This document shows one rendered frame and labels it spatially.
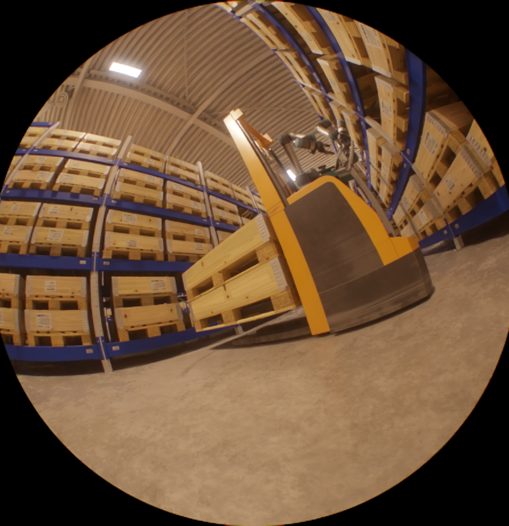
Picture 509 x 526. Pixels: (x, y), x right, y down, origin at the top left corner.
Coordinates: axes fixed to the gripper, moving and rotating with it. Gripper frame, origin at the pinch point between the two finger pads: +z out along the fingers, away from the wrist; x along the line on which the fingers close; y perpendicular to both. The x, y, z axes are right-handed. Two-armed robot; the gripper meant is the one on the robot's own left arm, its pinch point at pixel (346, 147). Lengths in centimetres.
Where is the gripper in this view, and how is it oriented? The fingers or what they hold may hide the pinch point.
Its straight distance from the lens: 176.9
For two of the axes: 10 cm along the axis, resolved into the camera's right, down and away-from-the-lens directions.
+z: 0.0, 9.8, 2.1
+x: 10.0, -0.1, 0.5
